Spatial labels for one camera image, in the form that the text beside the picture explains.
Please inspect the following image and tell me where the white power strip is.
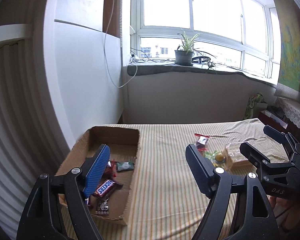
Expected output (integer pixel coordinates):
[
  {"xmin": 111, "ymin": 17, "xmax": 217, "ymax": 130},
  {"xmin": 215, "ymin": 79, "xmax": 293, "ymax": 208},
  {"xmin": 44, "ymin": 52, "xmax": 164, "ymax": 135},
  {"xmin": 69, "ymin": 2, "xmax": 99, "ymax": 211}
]
[{"xmin": 129, "ymin": 53, "xmax": 140, "ymax": 63}]

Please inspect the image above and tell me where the yellow green wall map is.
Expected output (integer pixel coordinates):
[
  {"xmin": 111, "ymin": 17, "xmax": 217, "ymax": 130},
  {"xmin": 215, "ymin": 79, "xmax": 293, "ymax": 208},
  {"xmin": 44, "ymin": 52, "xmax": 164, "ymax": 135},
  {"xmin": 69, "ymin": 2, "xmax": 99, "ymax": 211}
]
[{"xmin": 274, "ymin": 0, "xmax": 300, "ymax": 102}]

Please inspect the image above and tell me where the yellow ball jelly cup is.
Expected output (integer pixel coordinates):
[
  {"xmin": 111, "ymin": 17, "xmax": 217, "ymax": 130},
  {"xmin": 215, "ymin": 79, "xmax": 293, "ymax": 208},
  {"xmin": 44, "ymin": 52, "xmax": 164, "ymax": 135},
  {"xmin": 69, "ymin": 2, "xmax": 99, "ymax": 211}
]
[{"xmin": 205, "ymin": 151, "xmax": 225, "ymax": 166}]

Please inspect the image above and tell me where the red clear dates candy pack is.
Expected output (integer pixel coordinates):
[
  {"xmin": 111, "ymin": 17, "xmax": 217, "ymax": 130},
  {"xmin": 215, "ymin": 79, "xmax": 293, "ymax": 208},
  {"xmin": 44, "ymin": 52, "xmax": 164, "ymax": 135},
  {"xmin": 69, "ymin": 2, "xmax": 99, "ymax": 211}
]
[{"xmin": 194, "ymin": 133, "xmax": 210, "ymax": 151}]

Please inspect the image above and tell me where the striped beige tablecloth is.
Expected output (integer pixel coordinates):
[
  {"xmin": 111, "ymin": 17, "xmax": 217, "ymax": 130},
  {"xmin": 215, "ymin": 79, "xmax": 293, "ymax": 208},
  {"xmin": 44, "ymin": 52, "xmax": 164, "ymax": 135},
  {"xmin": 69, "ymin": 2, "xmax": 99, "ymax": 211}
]
[{"xmin": 62, "ymin": 118, "xmax": 291, "ymax": 240}]

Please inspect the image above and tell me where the potted spider plant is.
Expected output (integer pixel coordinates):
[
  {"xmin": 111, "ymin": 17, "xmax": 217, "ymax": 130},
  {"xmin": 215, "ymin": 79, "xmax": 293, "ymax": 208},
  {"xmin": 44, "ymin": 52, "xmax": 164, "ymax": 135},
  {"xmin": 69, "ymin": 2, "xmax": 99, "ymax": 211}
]
[{"xmin": 174, "ymin": 31, "xmax": 216, "ymax": 70}]

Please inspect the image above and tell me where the red crinkly snack wrapper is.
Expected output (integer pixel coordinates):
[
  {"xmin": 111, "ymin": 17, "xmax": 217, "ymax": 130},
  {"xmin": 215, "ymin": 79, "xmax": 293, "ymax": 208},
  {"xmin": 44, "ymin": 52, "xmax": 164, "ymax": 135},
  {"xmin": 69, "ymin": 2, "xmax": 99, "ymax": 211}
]
[{"xmin": 103, "ymin": 160, "xmax": 117, "ymax": 180}]

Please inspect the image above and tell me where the white hanging cable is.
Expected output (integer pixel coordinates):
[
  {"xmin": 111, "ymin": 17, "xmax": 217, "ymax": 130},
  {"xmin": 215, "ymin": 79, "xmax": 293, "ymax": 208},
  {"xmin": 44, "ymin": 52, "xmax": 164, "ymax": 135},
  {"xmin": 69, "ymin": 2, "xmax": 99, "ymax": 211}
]
[{"xmin": 103, "ymin": 0, "xmax": 139, "ymax": 89}]

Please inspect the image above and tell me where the brown cardboard box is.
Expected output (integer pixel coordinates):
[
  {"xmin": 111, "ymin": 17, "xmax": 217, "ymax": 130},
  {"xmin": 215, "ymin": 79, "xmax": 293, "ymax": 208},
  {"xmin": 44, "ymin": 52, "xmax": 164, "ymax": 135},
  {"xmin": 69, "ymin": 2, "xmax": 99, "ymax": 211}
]
[{"xmin": 56, "ymin": 126, "xmax": 140, "ymax": 225}]

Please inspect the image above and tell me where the white lace table cover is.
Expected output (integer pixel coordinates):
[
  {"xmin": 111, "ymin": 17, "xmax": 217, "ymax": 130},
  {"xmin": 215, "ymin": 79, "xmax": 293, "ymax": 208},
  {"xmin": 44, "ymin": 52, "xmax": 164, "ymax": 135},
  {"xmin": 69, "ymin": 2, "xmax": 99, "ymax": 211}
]
[{"xmin": 275, "ymin": 98, "xmax": 300, "ymax": 129}]

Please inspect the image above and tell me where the dark red storage box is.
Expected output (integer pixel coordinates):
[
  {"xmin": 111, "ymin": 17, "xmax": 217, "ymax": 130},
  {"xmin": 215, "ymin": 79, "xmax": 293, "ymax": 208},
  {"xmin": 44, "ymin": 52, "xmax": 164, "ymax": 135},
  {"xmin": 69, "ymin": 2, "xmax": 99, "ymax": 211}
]
[{"xmin": 258, "ymin": 110, "xmax": 288, "ymax": 133}]

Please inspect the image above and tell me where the clear bag sliced bread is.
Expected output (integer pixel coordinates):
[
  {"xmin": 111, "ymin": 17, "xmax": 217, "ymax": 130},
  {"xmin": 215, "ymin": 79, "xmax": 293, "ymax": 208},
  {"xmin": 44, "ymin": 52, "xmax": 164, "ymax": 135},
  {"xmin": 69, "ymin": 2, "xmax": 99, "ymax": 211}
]
[{"xmin": 222, "ymin": 142, "xmax": 254, "ymax": 174}]

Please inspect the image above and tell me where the dark green candy packet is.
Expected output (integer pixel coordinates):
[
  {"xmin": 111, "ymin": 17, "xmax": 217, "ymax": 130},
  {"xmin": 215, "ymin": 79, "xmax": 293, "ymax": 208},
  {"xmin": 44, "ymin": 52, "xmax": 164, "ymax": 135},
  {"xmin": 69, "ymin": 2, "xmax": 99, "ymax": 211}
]
[{"xmin": 116, "ymin": 161, "xmax": 134, "ymax": 172}]

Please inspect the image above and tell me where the green patterned shopping bag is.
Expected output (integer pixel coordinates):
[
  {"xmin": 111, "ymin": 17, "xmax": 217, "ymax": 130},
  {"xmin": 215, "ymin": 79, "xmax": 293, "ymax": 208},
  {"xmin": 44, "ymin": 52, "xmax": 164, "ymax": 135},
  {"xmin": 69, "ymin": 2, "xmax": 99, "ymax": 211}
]
[{"xmin": 243, "ymin": 93, "xmax": 268, "ymax": 120}]

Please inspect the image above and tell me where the black round object on sill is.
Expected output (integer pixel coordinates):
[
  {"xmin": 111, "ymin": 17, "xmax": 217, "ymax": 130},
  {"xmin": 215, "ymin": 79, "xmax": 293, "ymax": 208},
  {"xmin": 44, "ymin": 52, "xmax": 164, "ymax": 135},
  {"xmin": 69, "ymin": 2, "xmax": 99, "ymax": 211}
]
[{"xmin": 192, "ymin": 56, "xmax": 211, "ymax": 64}]

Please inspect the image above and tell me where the person's right hand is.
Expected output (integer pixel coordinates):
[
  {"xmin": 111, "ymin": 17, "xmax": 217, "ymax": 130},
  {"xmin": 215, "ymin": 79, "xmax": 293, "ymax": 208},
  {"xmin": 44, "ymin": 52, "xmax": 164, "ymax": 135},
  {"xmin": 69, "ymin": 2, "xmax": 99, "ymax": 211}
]
[{"xmin": 268, "ymin": 196, "xmax": 300, "ymax": 230}]

